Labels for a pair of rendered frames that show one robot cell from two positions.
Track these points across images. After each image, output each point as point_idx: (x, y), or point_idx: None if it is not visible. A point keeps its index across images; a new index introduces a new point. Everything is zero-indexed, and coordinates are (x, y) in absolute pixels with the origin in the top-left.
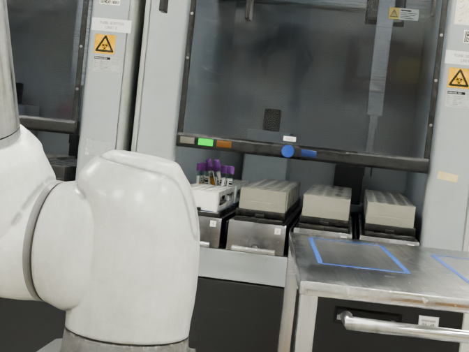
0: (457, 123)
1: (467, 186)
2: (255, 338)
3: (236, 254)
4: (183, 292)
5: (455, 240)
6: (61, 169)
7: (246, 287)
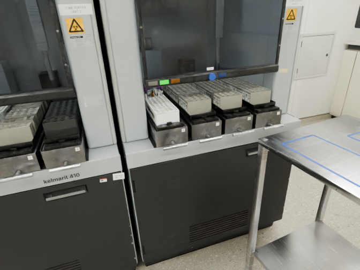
0: (289, 41)
1: (291, 73)
2: (211, 175)
3: (197, 141)
4: None
5: (285, 100)
6: (73, 121)
7: (204, 155)
